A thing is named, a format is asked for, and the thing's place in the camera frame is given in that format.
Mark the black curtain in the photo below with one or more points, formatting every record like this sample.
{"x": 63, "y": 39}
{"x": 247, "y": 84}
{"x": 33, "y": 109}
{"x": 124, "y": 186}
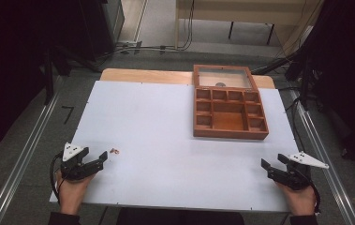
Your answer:
{"x": 350, "y": 78}
{"x": 9, "y": 62}

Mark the black cabinet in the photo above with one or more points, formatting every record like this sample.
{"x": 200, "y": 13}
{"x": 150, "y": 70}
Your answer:
{"x": 103, "y": 25}

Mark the wooden compartment box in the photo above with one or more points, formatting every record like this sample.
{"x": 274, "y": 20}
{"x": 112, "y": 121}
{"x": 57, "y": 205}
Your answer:
{"x": 228, "y": 122}

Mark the person's right hand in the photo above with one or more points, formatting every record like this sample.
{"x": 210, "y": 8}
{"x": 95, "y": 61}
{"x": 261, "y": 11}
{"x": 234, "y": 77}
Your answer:
{"x": 301, "y": 200}

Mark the person's dark clothed body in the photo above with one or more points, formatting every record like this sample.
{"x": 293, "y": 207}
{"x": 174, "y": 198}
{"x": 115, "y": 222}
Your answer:
{"x": 181, "y": 218}

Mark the small reddish-brown trinket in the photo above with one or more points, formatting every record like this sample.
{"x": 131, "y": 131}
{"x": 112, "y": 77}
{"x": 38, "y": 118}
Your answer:
{"x": 114, "y": 151}

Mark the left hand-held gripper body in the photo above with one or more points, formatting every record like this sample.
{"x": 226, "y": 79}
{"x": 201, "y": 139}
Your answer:
{"x": 72, "y": 170}

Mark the aluminium floor rail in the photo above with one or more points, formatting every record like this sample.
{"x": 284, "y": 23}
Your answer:
{"x": 337, "y": 187}
{"x": 22, "y": 159}

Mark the black metal stand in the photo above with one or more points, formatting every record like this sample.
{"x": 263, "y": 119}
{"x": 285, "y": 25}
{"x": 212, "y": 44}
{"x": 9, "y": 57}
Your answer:
{"x": 305, "y": 87}
{"x": 48, "y": 81}

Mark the person's left hand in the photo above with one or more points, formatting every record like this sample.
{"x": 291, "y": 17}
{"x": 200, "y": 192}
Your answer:
{"x": 70, "y": 195}

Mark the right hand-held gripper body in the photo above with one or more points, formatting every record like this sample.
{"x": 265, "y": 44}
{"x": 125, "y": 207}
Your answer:
{"x": 293, "y": 175}

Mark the light wooden desk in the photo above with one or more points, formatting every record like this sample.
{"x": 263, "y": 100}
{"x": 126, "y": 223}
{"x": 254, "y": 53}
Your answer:
{"x": 228, "y": 9}

